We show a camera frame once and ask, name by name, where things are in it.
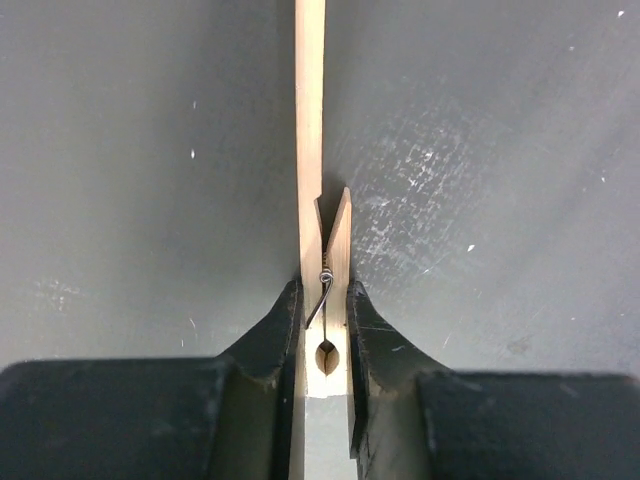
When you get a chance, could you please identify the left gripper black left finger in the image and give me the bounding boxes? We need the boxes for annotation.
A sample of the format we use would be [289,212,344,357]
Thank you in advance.
[209,280,305,479]

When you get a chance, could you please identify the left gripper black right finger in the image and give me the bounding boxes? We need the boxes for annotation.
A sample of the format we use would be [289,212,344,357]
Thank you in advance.
[346,280,448,479]

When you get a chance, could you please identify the wooden tweezers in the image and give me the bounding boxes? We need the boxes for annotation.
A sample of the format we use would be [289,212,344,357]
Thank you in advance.
[294,1,352,399]

